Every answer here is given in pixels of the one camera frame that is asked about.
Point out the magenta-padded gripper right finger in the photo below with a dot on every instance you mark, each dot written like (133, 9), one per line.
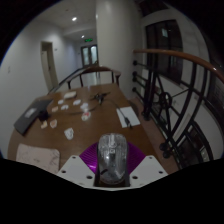
(150, 166)

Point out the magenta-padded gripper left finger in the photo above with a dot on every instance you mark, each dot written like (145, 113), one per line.
(74, 166)

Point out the transparent computer mouse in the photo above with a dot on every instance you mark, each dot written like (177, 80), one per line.
(112, 156)

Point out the white marble-print mouse pad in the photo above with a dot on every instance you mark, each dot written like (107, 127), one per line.
(36, 157)

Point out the small white packet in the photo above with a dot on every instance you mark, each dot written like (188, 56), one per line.
(53, 123)
(86, 116)
(54, 109)
(64, 107)
(77, 102)
(69, 133)
(84, 106)
(61, 101)
(44, 125)

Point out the small black box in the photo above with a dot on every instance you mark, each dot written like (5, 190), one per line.
(43, 116)

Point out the black railing with wooden handrail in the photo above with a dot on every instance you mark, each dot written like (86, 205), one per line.
(186, 110)

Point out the dark closed laptop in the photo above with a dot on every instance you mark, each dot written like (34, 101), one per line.
(30, 115)

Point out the flat white box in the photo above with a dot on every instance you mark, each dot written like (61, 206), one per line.
(69, 95)

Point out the wooden armchair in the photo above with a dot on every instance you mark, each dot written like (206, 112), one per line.
(95, 70)

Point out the white side door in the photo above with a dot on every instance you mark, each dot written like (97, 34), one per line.
(50, 66)

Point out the glazed double door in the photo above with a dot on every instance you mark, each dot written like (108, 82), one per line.
(89, 55)

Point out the dark-framed window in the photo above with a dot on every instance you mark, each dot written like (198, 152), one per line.
(165, 50)

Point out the green exit sign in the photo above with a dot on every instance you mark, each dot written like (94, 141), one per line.
(88, 40)

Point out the round ceiling light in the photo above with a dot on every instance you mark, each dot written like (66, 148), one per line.
(82, 36)
(74, 19)

